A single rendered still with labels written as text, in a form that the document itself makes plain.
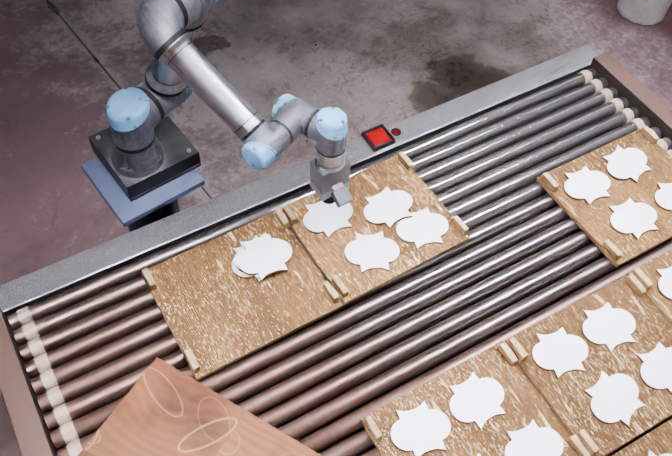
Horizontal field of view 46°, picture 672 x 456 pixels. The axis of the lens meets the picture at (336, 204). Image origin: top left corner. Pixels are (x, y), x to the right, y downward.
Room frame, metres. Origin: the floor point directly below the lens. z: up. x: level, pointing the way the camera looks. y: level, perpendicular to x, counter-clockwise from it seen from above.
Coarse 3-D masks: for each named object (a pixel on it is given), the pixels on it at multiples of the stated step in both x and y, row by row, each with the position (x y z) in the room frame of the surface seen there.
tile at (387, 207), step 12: (384, 192) 1.38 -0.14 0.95; (396, 192) 1.38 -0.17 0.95; (372, 204) 1.34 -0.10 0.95; (384, 204) 1.34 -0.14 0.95; (396, 204) 1.34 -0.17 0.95; (408, 204) 1.34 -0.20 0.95; (372, 216) 1.29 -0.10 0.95; (384, 216) 1.29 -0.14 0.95; (396, 216) 1.29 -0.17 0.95; (408, 216) 1.30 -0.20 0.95
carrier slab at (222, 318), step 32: (256, 224) 1.25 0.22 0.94; (192, 256) 1.14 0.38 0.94; (224, 256) 1.14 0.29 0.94; (160, 288) 1.03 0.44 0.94; (192, 288) 1.04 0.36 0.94; (224, 288) 1.04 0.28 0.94; (256, 288) 1.05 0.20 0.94; (288, 288) 1.05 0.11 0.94; (320, 288) 1.06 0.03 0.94; (192, 320) 0.95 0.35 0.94; (224, 320) 0.95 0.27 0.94; (256, 320) 0.96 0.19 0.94; (288, 320) 0.96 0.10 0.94; (224, 352) 0.86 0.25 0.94
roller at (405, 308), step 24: (528, 240) 1.26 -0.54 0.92; (552, 240) 1.27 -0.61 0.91; (480, 264) 1.17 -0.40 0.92; (504, 264) 1.18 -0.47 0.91; (432, 288) 1.09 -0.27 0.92; (456, 288) 1.10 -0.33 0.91; (384, 312) 1.01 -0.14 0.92; (408, 312) 1.02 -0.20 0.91; (336, 336) 0.93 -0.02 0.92; (360, 336) 0.94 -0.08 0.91; (288, 360) 0.86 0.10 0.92; (312, 360) 0.87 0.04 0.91; (240, 384) 0.79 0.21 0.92; (264, 384) 0.80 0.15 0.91
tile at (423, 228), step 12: (420, 216) 1.30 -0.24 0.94; (432, 216) 1.31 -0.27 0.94; (396, 228) 1.26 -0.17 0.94; (408, 228) 1.26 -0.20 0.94; (420, 228) 1.26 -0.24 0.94; (432, 228) 1.26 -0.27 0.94; (444, 228) 1.27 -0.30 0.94; (408, 240) 1.22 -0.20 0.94; (420, 240) 1.22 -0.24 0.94; (432, 240) 1.22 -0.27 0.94
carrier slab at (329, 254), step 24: (384, 168) 1.48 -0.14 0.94; (360, 192) 1.38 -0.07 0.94; (408, 192) 1.39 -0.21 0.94; (432, 192) 1.40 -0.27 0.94; (360, 216) 1.30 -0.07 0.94; (312, 240) 1.21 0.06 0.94; (336, 240) 1.21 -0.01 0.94; (456, 240) 1.23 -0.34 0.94; (336, 264) 1.14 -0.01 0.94; (408, 264) 1.15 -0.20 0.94; (360, 288) 1.07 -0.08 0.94
